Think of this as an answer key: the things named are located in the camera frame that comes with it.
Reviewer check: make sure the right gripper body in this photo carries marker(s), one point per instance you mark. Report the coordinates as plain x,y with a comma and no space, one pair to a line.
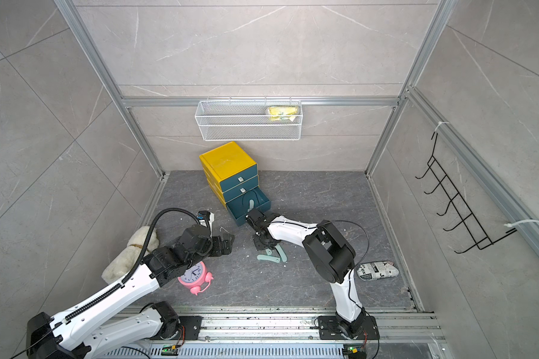
260,244

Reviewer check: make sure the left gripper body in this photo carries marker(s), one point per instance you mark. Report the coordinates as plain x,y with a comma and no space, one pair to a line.
212,247

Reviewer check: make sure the teal bottom drawer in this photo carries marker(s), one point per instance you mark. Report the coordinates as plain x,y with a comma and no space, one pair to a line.
238,208

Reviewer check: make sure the mint knife horizontal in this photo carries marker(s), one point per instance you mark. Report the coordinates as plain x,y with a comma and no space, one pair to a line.
269,258

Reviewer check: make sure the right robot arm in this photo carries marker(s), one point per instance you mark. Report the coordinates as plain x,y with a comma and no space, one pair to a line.
333,258

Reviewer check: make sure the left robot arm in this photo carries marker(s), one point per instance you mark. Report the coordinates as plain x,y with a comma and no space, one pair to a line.
84,330

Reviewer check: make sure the yellow drawer cabinet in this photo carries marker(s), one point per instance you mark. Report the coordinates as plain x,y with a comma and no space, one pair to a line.
220,163

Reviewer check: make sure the pink alarm clock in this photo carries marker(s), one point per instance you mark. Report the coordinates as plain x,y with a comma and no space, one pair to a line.
197,278

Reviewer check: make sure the white plush dog toy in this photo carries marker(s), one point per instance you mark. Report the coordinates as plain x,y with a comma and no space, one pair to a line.
124,262

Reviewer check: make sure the yellow sponge in basket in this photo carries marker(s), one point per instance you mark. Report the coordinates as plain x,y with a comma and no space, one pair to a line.
282,113

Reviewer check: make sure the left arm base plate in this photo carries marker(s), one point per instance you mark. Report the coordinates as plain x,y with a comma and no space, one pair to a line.
184,328

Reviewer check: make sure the white wire wall basket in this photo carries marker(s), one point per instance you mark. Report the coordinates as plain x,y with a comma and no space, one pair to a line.
245,120

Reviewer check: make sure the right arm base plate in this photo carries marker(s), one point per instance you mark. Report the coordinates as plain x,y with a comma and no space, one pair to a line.
335,328

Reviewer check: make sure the black wire hook rack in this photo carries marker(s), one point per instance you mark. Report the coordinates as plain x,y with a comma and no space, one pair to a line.
458,205

